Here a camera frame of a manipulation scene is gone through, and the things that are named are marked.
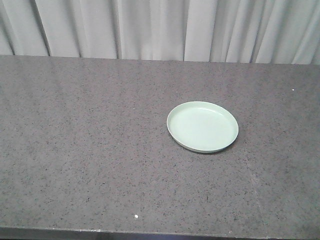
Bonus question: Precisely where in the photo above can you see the light green round plate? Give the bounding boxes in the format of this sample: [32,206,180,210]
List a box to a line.
[166,101,239,154]

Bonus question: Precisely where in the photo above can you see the white pleated curtain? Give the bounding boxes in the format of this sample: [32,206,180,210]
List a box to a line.
[0,0,320,65]

